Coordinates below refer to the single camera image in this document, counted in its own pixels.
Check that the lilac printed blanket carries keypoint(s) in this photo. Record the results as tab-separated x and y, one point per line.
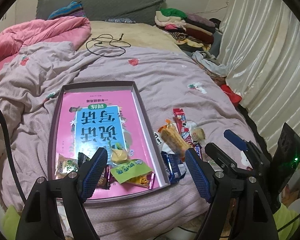
165	67

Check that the pale blue cloth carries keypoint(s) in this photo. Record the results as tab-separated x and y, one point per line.
210	63

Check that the pink and blue book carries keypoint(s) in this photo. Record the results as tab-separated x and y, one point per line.
70	130

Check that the narrow blue snack packet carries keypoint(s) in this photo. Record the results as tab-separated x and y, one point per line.
198	151

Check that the red bag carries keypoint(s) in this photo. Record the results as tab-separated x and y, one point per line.
231	93

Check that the grey headboard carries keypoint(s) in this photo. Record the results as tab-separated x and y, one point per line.
115	7

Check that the yellow-green cloth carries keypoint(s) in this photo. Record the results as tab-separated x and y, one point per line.
12	218
287	215

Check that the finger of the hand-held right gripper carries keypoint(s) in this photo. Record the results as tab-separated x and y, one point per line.
218	155
235	138

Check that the grey patterned cloth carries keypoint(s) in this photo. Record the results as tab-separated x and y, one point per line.
120	20

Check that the yellow rice roll packet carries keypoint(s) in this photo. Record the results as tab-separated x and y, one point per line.
173	140

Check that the white snack packet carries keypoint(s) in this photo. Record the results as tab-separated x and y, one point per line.
158	137

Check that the dark brown chocolate packet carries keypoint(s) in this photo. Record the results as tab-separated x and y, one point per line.
104	178

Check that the patterned fabric bag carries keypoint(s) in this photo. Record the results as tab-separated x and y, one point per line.
218	80

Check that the blue striped cloth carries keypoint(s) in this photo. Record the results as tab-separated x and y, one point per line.
70	10

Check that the black snack packet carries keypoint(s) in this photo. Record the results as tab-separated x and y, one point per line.
84	158

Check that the green snack packet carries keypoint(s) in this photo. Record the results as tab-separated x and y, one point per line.
130	171

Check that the blue foil snack packet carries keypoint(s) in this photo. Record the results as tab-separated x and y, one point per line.
173	166

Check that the dark shallow cardboard box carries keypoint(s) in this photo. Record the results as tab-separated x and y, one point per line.
100	87

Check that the dark cloth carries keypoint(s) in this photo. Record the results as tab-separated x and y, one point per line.
216	23

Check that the clear brown biscuit packet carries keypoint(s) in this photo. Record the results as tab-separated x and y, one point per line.
65	165

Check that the cream satin curtain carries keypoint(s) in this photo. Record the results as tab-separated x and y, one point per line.
265	55

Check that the beige bed sheet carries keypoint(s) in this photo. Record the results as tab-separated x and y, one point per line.
140	35

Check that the stack of folded clothes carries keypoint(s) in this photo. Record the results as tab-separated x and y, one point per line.
187	27

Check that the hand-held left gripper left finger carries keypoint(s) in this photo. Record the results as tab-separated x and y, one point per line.
93	175

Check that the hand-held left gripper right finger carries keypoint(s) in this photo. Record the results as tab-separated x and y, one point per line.
197	175

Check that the red cartoon snack packet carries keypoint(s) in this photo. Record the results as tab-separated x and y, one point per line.
180	120

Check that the small beige cake packet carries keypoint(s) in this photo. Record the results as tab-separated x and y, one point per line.
198	133

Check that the pink duvet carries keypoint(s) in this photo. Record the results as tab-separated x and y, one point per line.
40	32

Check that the clear yellow cake packet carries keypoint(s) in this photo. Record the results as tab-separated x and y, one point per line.
118	156

